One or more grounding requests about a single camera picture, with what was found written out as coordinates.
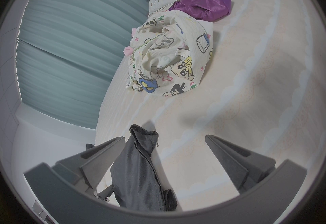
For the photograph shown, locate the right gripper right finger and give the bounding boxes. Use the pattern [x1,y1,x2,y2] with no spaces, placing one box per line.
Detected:
[205,134,276,191]

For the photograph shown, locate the purple garment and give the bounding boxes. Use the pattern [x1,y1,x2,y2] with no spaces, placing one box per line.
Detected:
[168,0,232,23]

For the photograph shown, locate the pile of clothes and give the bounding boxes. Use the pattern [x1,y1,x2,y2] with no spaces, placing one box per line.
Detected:
[123,10,214,98]

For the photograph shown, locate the bed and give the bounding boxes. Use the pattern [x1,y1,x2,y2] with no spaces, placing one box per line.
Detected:
[95,0,325,212]

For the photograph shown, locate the blue-green curtain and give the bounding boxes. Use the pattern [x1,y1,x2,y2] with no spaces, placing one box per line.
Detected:
[15,40,123,130]
[16,0,153,59]

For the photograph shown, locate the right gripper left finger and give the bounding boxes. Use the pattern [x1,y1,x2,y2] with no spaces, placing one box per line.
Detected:
[52,136,126,189]

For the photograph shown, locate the black T-shirt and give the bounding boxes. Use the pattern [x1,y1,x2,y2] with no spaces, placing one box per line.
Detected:
[110,124,178,212]

